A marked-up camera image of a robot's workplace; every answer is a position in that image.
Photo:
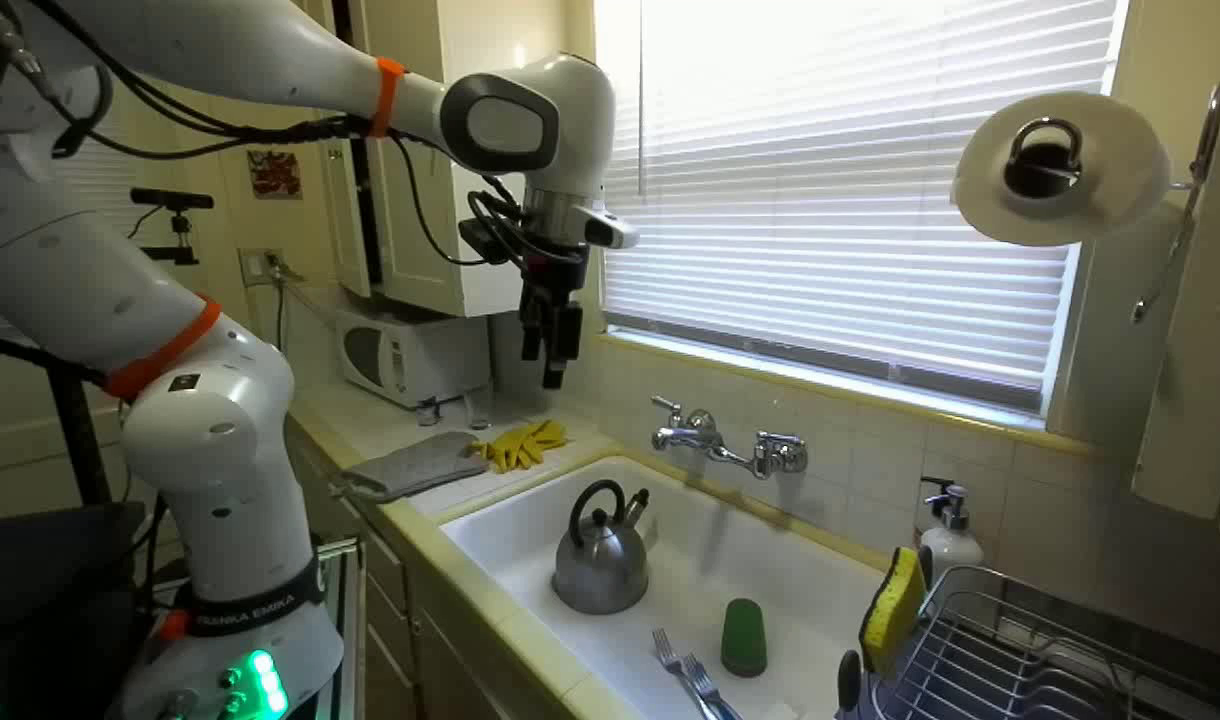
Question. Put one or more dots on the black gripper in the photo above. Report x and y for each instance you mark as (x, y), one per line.
(564, 287)

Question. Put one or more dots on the chrome tap faucet spout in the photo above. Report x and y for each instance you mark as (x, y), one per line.
(724, 449)

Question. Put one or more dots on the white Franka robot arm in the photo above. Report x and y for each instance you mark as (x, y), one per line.
(73, 264)

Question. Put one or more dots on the yellow rubber gloves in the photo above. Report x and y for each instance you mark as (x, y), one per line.
(520, 444)

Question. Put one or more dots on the white microwave oven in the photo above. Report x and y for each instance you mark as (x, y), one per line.
(402, 358)

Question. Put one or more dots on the grey folded cloth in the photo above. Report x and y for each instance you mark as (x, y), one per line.
(412, 465)

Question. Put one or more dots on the grey metal kettle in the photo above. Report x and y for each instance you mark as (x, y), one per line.
(597, 561)

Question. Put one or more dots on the cream lower kitchen cabinets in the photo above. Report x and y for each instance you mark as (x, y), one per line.
(391, 625)

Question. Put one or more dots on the white kitchen sink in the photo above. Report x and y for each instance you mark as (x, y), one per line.
(770, 575)

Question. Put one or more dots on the silver fork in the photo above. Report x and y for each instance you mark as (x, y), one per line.
(674, 664)

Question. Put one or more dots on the white window blinds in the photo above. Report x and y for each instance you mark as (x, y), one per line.
(851, 186)

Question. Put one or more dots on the green plastic cup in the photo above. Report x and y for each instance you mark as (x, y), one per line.
(747, 642)

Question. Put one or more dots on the silver cutlery piece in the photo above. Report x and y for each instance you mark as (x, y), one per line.
(709, 685)

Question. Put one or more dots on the yellow green sponge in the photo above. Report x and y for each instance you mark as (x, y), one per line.
(888, 605)

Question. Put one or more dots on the white soap dispenser bottle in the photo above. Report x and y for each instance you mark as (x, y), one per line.
(949, 544)

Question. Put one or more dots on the metal paper towel holder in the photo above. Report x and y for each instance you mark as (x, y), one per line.
(1040, 163)

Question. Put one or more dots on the black equipment stand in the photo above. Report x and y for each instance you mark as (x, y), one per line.
(33, 603)

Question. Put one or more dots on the white paper towel roll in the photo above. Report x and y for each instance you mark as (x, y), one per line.
(1101, 186)

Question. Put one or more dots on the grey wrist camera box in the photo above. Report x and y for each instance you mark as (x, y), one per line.
(611, 231)

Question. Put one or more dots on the white wall outlet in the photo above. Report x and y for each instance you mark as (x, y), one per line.
(259, 264)

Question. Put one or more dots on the red wall picture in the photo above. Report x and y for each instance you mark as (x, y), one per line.
(275, 175)

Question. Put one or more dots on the black camera on stand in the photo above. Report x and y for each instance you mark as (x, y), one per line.
(168, 203)

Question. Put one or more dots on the tall cream wall cabinet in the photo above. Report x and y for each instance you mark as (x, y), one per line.
(1200, 373)

